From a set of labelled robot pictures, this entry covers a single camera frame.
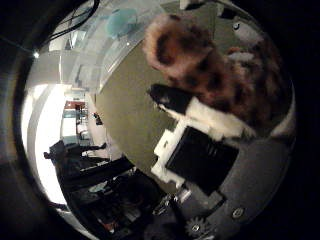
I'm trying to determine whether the brown spotted plush toy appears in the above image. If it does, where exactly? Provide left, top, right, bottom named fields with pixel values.
left=142, top=13, right=294, bottom=134

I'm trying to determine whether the olive green table cloth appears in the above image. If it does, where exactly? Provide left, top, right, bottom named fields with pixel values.
left=95, top=1, right=221, bottom=194

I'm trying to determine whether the clear plastic container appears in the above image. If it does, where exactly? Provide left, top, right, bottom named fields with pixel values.
left=68, top=1, right=158, bottom=94

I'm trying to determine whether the black cable bundle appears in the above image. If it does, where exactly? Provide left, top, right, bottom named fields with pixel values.
left=39, top=0, right=101, bottom=48

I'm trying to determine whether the teal plush toy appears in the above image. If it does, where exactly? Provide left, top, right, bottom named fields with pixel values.
left=105, top=7, right=139, bottom=40

